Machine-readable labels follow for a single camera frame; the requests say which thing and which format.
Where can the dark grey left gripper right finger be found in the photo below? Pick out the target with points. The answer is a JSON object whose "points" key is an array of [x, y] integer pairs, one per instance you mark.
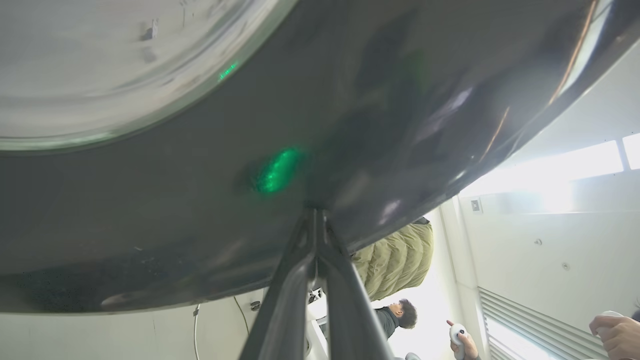
{"points": [[350, 320]]}

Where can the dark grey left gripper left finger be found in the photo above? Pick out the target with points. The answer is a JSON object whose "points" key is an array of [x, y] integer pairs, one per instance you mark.
{"points": [[285, 310]]}

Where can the white handheld controller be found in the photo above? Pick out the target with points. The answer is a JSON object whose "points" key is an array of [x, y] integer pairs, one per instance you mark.
{"points": [[457, 337], [611, 315]]}

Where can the dark round washing machine door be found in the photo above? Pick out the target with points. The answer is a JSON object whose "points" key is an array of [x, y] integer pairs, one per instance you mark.
{"points": [[150, 225]]}

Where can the operator hand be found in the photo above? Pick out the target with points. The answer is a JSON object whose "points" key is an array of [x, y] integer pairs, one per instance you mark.
{"points": [[470, 345], [620, 337]]}

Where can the seated person with black hair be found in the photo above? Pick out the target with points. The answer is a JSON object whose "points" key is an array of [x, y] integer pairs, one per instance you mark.
{"points": [[397, 317]]}

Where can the olive puffer jacket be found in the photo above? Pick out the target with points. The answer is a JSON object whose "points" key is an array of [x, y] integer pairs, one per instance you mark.
{"points": [[395, 260]]}

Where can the white louvre vent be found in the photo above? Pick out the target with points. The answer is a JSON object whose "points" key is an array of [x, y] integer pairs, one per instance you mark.
{"points": [[530, 325]]}

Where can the bright window pane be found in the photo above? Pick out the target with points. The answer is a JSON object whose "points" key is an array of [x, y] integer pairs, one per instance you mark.
{"points": [[560, 172]]}

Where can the small wall switch plate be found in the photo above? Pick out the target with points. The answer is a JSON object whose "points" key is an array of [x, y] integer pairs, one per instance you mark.
{"points": [[475, 205]]}

